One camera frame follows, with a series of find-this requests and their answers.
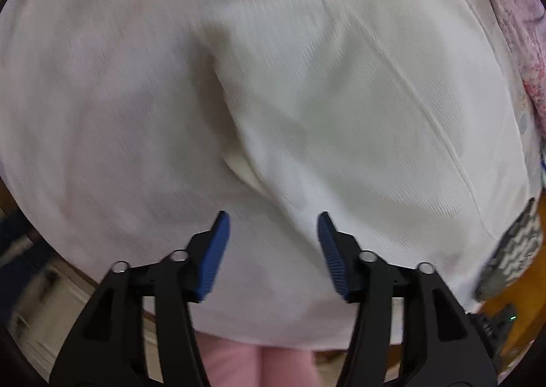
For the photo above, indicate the pink trouser legs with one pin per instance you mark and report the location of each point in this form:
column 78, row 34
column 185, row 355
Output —
column 228, row 363

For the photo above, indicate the grey white checkered cloth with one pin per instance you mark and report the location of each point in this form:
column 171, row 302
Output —
column 516, row 251

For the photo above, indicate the pink floral quilt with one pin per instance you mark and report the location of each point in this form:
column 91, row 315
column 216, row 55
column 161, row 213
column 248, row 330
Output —
column 523, row 25

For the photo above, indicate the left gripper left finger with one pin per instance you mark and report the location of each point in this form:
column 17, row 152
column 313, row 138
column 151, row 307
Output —
column 105, row 346

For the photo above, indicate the white knit jacket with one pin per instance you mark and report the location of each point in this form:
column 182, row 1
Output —
column 406, row 120

